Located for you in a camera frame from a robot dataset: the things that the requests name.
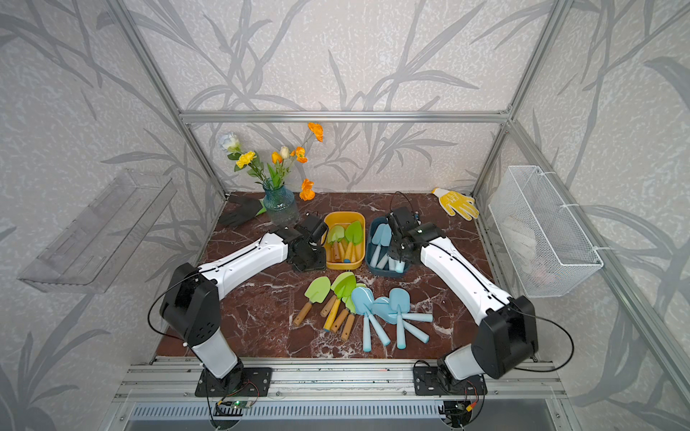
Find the yellow white garden glove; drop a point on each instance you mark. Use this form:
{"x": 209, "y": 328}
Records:
{"x": 455, "y": 203}

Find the yellow storage box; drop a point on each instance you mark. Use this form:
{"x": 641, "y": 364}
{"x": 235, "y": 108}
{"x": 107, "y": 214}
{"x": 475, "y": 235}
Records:
{"x": 344, "y": 218}

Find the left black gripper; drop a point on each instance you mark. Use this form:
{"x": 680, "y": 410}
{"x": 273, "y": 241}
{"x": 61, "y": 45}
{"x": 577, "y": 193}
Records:
{"x": 321, "y": 266}

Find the dark teal storage box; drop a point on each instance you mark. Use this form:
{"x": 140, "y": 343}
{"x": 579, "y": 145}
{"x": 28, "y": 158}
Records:
{"x": 386, "y": 273}

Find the aluminium front rail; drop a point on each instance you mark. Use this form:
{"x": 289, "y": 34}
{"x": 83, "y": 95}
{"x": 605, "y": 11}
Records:
{"x": 174, "y": 379}

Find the white wire mesh basket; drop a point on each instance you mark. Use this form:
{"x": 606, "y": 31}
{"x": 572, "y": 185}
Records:
{"x": 547, "y": 247}

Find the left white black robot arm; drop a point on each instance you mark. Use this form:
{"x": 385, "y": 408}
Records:
{"x": 191, "y": 304}

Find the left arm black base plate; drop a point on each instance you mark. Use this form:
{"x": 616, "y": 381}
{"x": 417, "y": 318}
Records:
{"x": 240, "y": 382}

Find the clear plastic wall shelf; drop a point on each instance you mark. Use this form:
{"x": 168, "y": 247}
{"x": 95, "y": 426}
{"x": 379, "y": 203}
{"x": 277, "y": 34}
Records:
{"x": 89, "y": 254}

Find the black garden glove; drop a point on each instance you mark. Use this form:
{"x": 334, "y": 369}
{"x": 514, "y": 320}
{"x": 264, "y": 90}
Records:
{"x": 245, "y": 210}

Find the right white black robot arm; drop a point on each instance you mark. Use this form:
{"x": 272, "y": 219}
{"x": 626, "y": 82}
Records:
{"x": 507, "y": 330}

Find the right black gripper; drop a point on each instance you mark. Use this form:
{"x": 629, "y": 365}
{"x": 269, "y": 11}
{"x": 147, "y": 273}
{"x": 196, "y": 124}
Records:
{"x": 392, "y": 252}

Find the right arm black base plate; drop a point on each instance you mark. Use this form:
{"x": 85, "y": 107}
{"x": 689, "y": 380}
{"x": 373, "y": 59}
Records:
{"x": 431, "y": 381}

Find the glass vase with flowers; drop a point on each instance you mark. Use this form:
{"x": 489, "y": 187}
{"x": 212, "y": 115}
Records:
{"x": 279, "y": 201}

